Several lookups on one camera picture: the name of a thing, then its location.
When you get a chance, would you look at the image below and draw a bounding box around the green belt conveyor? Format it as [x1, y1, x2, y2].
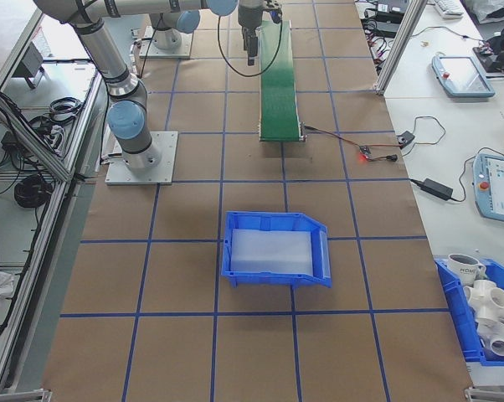
[258, 18, 307, 143]

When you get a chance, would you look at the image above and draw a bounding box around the white keyboard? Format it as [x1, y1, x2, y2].
[434, 0, 465, 20]

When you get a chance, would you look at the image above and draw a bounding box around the clear plastic bag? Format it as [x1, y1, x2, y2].
[463, 0, 504, 24]

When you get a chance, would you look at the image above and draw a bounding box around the aluminium frame rail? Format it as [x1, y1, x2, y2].
[464, 387, 504, 402]
[0, 387, 52, 402]

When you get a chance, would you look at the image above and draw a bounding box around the grey box on stand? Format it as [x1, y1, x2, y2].
[13, 41, 48, 89]

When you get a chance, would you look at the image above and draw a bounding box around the blue grey teach pendant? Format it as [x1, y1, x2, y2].
[471, 151, 504, 223]
[431, 54, 496, 100]

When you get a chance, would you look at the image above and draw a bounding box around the white PVC pipe fitting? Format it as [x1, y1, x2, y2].
[476, 316, 504, 359]
[463, 279, 504, 319]

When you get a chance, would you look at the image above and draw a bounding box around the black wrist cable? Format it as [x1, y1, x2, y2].
[217, 14, 274, 77]

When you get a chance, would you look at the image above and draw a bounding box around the V-shaped metal bar frame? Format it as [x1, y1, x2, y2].
[0, 0, 111, 394]

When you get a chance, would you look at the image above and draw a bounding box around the aluminium profile post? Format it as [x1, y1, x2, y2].
[375, 0, 423, 95]

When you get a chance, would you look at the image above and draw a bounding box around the blue plastic bin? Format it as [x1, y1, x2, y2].
[220, 210, 333, 291]

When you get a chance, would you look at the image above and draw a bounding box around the black laptop with labels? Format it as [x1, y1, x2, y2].
[375, 0, 410, 13]

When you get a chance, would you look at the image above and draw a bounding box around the slim black power adapter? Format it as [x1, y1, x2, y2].
[409, 178, 456, 200]

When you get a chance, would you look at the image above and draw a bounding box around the red black conveyor wire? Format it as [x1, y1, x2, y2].
[304, 124, 399, 163]

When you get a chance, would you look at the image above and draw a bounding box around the power strip with plugs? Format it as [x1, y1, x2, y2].
[363, 18, 393, 66]

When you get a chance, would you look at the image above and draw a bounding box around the blue storage bin with parts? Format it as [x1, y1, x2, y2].
[434, 257, 504, 368]

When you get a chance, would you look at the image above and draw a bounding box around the white mug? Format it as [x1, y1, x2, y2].
[446, 253, 487, 281]

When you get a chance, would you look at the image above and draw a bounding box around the black cable coil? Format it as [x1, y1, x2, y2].
[13, 174, 54, 209]
[46, 96, 85, 125]

